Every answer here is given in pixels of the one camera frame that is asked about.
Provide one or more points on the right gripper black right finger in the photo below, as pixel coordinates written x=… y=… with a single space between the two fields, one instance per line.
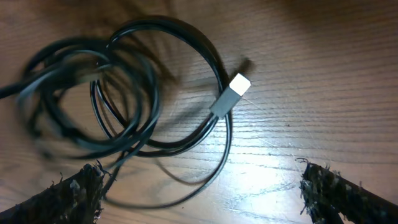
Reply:
x=329 y=198

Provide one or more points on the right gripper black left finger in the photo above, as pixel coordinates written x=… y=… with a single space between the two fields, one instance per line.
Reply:
x=75 y=200

